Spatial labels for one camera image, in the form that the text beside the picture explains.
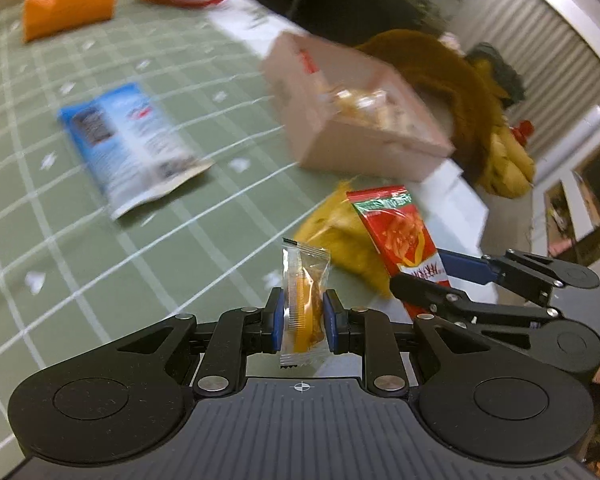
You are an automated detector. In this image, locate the green checked tablecloth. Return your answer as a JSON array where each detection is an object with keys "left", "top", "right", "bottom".
[{"left": 0, "top": 0, "right": 488, "bottom": 461}]

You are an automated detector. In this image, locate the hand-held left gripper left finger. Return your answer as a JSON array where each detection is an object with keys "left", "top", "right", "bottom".
[{"left": 116, "top": 287, "right": 284, "bottom": 397}]

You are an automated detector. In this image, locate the blue snack packet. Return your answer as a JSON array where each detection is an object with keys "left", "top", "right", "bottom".
[{"left": 58, "top": 82, "right": 215, "bottom": 220}]

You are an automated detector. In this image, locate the brown plush toy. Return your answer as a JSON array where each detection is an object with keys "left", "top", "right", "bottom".
[{"left": 355, "top": 30, "right": 511, "bottom": 171}]

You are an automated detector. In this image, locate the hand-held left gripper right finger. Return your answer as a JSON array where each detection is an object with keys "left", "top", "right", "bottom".
[{"left": 324, "top": 290, "right": 476, "bottom": 397}]

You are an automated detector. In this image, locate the wooden cabinet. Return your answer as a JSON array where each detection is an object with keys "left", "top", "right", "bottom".
[{"left": 542, "top": 140, "right": 600, "bottom": 261}]

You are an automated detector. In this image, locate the yellow snack packet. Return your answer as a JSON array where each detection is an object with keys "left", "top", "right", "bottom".
[{"left": 294, "top": 182, "right": 396, "bottom": 301}]

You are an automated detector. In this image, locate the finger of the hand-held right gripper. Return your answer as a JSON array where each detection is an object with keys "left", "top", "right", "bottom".
[
  {"left": 390, "top": 274, "right": 563, "bottom": 333},
  {"left": 437, "top": 249, "right": 563, "bottom": 306}
]

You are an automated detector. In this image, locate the yellow plush toy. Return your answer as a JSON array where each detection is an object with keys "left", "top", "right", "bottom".
[{"left": 472, "top": 120, "right": 536, "bottom": 198}]

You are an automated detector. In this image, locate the small clear yellow snack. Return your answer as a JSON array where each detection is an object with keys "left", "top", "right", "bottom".
[{"left": 279, "top": 238, "right": 331, "bottom": 370}]

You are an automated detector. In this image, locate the dark green cushion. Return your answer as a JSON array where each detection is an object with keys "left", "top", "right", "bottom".
[{"left": 467, "top": 42, "right": 526, "bottom": 106}]

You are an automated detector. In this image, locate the large clear rice cracker packet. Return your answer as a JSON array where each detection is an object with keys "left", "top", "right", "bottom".
[{"left": 325, "top": 85, "right": 411, "bottom": 131}]

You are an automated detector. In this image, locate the grey curtain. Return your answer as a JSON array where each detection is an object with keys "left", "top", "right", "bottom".
[{"left": 445, "top": 0, "right": 600, "bottom": 161}]

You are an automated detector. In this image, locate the pink cardboard box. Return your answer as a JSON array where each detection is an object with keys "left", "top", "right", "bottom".
[{"left": 260, "top": 31, "right": 456, "bottom": 183}]

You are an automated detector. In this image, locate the orange tissue box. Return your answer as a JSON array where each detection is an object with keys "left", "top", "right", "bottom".
[{"left": 22, "top": 0, "right": 117, "bottom": 43}]

